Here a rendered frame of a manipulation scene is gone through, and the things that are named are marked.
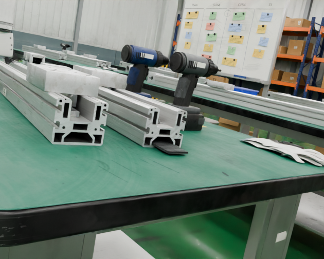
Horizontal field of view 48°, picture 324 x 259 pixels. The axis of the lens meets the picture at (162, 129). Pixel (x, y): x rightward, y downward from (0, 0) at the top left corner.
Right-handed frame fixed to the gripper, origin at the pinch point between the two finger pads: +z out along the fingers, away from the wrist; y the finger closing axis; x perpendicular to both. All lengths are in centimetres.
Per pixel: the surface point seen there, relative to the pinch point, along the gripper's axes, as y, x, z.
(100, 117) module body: -3, 100, -2
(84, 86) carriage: -2, 92, -6
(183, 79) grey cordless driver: -37, 78, -10
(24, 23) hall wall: -243, -1125, -62
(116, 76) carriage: -21, 68, -8
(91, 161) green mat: 2, 109, 4
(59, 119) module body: 4, 99, -1
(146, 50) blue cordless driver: -36, 56, -17
